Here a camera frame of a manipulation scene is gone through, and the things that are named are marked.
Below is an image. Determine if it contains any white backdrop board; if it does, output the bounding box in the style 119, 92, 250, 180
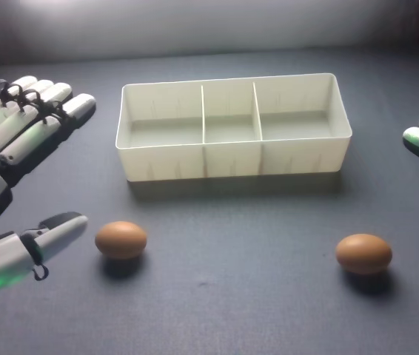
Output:
0, 0, 419, 68

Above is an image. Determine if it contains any grey table cloth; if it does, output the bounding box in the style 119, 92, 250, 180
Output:
0, 47, 419, 355

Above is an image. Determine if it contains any cream three-compartment tray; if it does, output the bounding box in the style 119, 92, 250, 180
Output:
115, 72, 353, 183

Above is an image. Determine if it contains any brown egg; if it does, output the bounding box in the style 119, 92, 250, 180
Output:
335, 233, 393, 275
95, 220, 148, 260

